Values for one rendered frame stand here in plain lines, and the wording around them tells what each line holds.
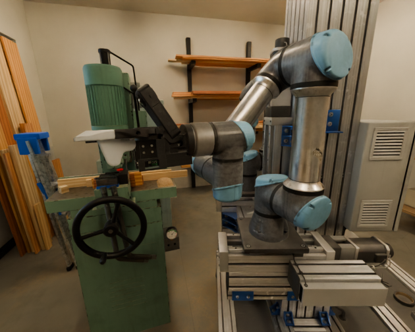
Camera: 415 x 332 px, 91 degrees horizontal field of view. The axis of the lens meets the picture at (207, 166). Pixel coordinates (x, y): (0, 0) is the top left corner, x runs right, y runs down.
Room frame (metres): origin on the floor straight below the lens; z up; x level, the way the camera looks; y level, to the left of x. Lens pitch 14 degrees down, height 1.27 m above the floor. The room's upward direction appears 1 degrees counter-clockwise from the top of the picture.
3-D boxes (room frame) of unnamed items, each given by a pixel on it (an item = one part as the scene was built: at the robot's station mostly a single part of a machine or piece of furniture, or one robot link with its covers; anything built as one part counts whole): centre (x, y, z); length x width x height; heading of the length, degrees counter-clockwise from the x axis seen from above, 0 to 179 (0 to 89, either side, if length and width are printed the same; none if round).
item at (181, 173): (1.13, 0.39, 0.92); 0.55 x 0.02 x 0.04; 107
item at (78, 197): (0.99, 0.47, 0.87); 0.61 x 0.30 x 0.06; 107
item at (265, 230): (0.71, -0.24, 0.87); 0.15 x 0.15 x 0.10
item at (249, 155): (1.21, -0.25, 0.98); 0.13 x 0.12 x 0.14; 103
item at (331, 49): (0.59, -0.29, 1.19); 0.15 x 0.12 x 0.55; 24
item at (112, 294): (1.21, 0.55, 0.35); 0.58 x 0.45 x 0.71; 17
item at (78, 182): (1.12, 0.51, 0.92); 0.60 x 0.02 x 0.05; 107
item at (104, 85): (1.09, 0.51, 1.35); 0.18 x 0.18 x 0.31
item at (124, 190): (0.91, 0.45, 0.91); 0.15 x 0.14 x 0.09; 107
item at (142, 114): (1.34, 0.43, 1.22); 0.09 x 0.08 x 0.15; 17
